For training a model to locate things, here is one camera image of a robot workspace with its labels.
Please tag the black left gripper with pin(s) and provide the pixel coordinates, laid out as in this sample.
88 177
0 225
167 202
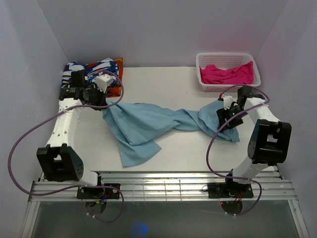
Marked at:
103 101

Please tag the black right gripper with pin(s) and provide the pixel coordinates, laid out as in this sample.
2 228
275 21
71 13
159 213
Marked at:
222 114

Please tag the light blue trousers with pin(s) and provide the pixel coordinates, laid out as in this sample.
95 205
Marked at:
136 126

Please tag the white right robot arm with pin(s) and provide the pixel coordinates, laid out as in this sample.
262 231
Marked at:
269 142

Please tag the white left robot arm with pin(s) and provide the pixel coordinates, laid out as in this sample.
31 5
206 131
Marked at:
58 159

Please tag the orange folded trousers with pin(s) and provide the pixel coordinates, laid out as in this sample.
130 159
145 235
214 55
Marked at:
117 81

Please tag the blue white patterned folded trousers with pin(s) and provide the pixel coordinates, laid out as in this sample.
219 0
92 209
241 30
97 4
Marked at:
92 70

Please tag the pink trousers in basket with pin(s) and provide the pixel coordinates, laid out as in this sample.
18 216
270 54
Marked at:
243 74

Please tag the white plastic basket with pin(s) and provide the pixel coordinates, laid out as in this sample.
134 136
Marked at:
225 61

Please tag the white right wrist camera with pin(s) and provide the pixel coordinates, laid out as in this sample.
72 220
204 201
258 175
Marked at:
227 101

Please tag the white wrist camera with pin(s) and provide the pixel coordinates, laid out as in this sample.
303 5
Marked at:
227 101
103 82

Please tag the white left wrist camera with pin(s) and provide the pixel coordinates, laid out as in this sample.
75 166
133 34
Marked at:
103 82

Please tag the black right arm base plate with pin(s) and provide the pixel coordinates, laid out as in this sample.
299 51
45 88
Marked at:
229 190

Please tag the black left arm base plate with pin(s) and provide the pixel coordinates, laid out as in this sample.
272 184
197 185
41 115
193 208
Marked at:
97 193

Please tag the aluminium table edge rail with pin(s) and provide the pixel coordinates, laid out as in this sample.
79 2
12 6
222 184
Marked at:
171 187

